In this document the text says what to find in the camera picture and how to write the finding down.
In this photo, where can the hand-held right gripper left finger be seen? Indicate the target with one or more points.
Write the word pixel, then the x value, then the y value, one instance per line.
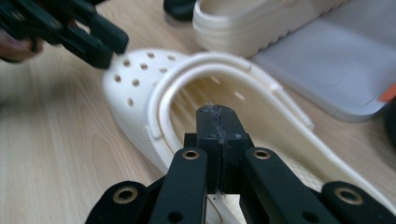
pixel 186 186

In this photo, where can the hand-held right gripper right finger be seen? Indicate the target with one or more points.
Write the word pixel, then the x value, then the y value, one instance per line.
pixel 264 186

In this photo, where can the cream clog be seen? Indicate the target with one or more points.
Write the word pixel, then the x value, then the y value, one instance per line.
pixel 134 99
pixel 236 28

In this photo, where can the black flip-flop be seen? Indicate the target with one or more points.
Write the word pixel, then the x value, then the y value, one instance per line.
pixel 180 9
pixel 391 124

